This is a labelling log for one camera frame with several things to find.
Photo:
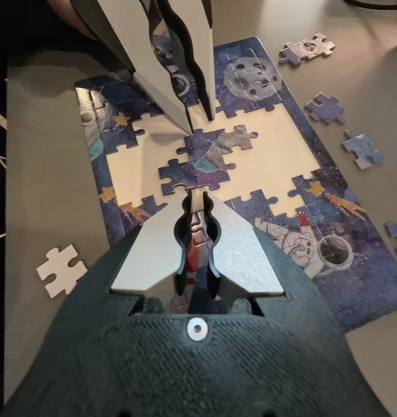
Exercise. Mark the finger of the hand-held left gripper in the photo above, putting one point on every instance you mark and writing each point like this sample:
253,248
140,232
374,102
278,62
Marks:
203,49
143,65

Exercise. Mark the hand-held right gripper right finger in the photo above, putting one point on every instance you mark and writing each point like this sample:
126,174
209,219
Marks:
247,260

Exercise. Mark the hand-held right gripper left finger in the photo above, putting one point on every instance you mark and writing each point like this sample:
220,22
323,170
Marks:
149,257

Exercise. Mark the pale porthole joined puzzle pieces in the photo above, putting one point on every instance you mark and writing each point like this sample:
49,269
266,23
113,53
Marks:
304,49

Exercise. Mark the joined satellite puzzle piece cluster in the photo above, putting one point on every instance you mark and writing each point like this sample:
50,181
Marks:
205,163

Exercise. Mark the space jigsaw puzzle tray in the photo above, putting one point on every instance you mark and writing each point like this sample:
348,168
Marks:
283,156

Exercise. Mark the person's left forearm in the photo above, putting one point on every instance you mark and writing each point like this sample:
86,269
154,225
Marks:
22,29

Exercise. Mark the person's left hand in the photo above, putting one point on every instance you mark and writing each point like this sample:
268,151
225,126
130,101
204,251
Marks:
84,19

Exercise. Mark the white-backed puzzle piece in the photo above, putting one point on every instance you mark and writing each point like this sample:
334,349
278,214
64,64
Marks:
60,272

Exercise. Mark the purple starry puzzle piece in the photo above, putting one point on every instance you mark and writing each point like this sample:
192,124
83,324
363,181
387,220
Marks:
325,109

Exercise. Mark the blue and white puzzle piece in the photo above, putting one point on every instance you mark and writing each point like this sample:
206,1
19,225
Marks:
361,151

